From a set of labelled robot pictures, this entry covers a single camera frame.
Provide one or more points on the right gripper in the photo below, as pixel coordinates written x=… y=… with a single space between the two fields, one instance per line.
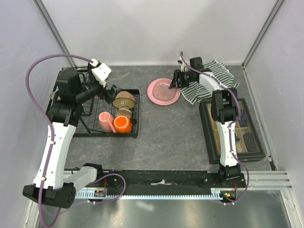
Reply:
x=178 y=74

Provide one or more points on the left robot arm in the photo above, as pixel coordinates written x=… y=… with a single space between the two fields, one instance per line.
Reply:
x=49 y=187

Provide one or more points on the black glass-lid display box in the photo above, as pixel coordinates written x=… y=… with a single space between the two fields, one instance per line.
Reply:
x=211 y=134

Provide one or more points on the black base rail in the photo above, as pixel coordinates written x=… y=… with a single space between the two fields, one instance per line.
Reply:
x=173 y=183

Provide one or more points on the patterned small bowl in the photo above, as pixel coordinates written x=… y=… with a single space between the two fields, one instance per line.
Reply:
x=124 y=111

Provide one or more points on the pink mug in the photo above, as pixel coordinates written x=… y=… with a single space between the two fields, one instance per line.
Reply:
x=106 y=122

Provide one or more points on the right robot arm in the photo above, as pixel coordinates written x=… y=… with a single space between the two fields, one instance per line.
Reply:
x=225 y=111

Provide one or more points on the orange mug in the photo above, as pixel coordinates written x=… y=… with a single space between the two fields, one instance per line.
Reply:
x=123 y=124

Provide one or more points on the blue rolled tie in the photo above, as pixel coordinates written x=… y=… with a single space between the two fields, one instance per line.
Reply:
x=243 y=121

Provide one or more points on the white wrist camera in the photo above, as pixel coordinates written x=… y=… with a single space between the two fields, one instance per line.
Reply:
x=101 y=71
x=183 y=66

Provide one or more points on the black rolled tie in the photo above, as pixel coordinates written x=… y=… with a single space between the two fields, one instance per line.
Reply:
x=250 y=142

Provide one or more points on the clear glass plate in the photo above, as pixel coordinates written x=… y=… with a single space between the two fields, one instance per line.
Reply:
x=161 y=90

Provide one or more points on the brown bowl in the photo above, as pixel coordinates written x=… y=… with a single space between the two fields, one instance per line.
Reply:
x=124 y=99

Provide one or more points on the white cable duct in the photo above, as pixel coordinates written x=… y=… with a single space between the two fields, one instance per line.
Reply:
x=94 y=195

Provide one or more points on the speckled grey plate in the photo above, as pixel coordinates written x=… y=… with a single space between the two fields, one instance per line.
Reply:
x=52 y=95

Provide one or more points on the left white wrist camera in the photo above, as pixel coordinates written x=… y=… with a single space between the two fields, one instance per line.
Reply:
x=101 y=71

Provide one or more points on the striped towel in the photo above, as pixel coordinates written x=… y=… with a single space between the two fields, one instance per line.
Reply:
x=195 y=92

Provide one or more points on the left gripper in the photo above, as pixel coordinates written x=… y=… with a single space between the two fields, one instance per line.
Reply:
x=104 y=94

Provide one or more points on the pink plate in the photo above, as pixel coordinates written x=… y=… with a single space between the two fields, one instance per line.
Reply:
x=158 y=101

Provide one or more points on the black wire dish rack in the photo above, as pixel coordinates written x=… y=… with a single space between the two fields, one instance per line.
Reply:
x=83 y=105

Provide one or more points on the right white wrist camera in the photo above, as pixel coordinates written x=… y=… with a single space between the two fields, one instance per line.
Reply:
x=183 y=66

